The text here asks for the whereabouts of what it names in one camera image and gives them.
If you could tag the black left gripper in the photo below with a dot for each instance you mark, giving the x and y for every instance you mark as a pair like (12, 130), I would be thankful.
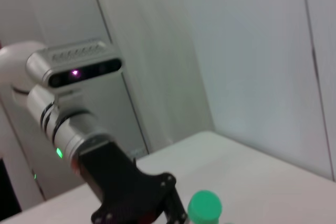
(118, 182)

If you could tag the clear green-capped test tube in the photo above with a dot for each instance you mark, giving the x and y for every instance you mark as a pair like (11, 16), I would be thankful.
(204, 207)

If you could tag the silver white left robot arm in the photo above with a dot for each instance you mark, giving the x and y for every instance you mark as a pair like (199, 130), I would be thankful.
(76, 127)

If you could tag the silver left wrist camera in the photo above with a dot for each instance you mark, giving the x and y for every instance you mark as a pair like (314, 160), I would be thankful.
(73, 64)

